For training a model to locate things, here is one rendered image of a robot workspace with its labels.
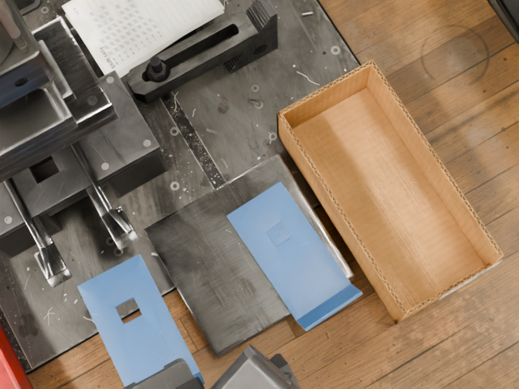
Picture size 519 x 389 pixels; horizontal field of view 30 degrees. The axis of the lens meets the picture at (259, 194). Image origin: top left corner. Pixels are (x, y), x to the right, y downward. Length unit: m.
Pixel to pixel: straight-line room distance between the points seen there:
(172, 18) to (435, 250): 0.39
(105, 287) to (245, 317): 0.15
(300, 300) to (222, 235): 0.11
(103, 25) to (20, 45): 0.38
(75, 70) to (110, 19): 0.24
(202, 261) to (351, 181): 0.19
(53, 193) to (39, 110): 0.20
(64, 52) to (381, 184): 0.39
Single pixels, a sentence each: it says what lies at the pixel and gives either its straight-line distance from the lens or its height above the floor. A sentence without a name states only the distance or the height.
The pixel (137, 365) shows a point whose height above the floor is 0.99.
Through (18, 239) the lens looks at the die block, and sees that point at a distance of 1.05.
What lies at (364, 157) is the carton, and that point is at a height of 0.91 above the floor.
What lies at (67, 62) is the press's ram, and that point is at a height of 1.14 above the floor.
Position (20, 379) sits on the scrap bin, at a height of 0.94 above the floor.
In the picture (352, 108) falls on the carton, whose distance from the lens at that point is 1.10.
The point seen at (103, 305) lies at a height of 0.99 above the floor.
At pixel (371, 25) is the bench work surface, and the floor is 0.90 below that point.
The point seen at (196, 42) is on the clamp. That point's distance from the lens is 1.06.
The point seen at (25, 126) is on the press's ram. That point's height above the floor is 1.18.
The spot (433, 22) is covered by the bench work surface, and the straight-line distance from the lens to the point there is 1.16.
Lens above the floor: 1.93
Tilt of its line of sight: 74 degrees down
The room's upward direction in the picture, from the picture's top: 6 degrees counter-clockwise
